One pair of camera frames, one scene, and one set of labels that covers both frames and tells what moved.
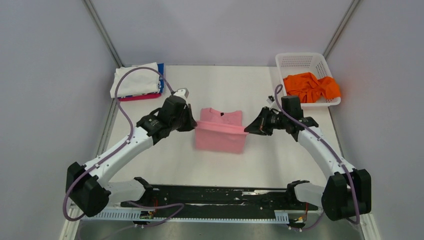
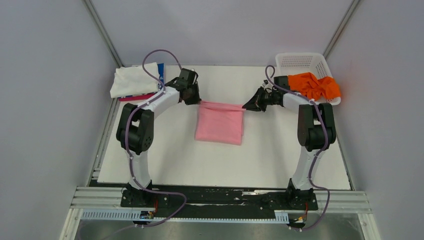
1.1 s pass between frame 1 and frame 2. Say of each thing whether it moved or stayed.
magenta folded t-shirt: stayed
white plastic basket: stayed
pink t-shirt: moved
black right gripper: moved
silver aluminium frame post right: stayed
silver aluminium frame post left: stayed
